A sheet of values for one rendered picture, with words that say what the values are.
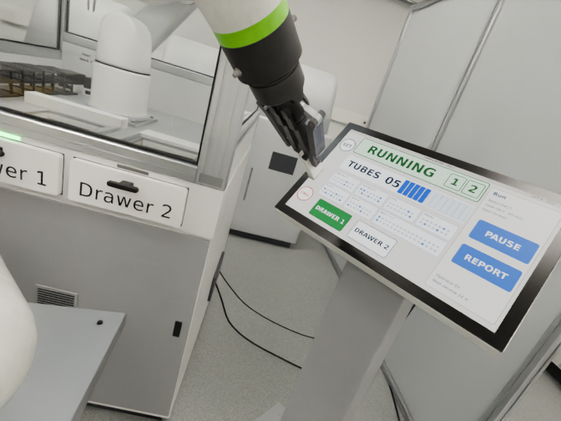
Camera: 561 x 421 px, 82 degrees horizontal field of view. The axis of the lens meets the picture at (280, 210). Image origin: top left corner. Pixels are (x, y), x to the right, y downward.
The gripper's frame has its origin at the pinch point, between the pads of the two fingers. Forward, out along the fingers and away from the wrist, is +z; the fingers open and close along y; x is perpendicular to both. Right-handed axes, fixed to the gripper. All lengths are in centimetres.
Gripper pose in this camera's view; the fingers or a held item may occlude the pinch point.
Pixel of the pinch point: (311, 162)
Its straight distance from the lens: 59.4
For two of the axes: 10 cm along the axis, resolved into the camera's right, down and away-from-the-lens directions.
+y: -6.9, -4.4, 5.8
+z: 3.4, 5.1, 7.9
